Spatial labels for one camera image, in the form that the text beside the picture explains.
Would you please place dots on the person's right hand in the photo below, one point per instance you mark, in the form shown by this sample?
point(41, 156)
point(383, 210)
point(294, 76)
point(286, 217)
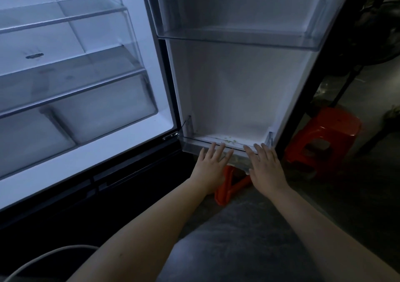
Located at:
point(267, 172)

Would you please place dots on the person's left hand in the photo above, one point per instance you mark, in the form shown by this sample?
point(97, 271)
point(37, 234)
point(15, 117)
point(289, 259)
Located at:
point(209, 172)

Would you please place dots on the black refrigerator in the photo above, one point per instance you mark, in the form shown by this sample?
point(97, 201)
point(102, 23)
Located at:
point(234, 88)

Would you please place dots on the person's left forearm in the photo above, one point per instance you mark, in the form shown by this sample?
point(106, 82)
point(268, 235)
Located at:
point(140, 241)

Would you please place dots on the person's right forearm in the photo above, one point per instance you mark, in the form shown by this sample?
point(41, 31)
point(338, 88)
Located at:
point(328, 238)

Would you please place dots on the shallow clear door bin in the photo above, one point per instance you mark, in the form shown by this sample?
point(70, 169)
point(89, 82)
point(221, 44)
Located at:
point(193, 143)

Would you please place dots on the red plastic stool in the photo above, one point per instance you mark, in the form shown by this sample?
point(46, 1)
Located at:
point(325, 125)

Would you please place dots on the deep clear door bin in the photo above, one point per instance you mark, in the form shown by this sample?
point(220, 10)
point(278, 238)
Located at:
point(234, 38)

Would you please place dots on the black standing fan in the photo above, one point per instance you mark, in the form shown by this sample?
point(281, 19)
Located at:
point(375, 25)

